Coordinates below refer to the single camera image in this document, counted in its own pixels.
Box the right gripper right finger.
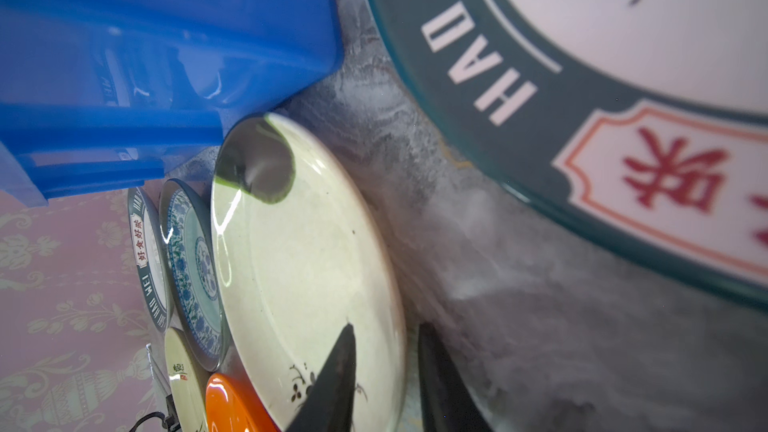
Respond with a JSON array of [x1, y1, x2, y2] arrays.
[[417, 322, 492, 432]]

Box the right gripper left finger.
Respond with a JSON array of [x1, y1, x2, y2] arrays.
[[286, 323, 357, 432]]

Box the green rim plate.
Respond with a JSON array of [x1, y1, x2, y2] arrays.
[[127, 187, 173, 333], [367, 0, 767, 309]]

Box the blue plastic bin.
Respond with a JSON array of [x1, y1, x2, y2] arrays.
[[1, 0, 343, 207]]

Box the orange plate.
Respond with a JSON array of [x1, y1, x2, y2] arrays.
[[205, 373, 279, 432]]

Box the cream floral plate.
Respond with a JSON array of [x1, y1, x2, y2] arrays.
[[164, 327, 210, 432]]

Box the teal patterned plate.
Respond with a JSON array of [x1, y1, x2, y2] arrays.
[[160, 179, 231, 372]]

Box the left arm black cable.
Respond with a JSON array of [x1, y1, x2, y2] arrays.
[[127, 410, 181, 432]]

